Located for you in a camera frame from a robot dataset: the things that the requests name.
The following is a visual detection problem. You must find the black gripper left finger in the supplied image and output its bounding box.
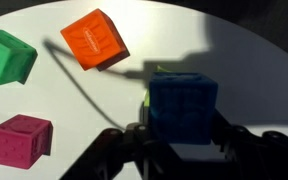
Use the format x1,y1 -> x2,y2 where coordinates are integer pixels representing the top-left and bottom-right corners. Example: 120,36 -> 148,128
59,122 -> 182,180

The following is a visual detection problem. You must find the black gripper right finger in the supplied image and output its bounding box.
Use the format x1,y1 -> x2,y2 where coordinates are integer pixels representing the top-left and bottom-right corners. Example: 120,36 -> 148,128
210,110 -> 288,180

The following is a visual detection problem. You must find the blue cube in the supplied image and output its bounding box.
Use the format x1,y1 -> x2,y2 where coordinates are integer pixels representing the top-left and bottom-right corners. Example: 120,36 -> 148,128
148,71 -> 219,146

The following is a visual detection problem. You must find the yellow cube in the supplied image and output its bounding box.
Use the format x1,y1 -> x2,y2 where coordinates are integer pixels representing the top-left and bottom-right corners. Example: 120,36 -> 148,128
143,64 -> 172,108

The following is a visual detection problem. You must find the pink cube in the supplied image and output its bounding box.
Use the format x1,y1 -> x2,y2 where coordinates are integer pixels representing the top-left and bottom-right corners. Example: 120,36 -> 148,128
0,114 -> 54,170

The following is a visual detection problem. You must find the orange cube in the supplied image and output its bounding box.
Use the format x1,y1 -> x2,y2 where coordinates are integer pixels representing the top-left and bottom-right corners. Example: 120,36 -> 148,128
60,8 -> 131,72

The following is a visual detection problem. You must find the green cube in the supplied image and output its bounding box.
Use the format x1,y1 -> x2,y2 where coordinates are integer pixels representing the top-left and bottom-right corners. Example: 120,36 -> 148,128
0,28 -> 38,87

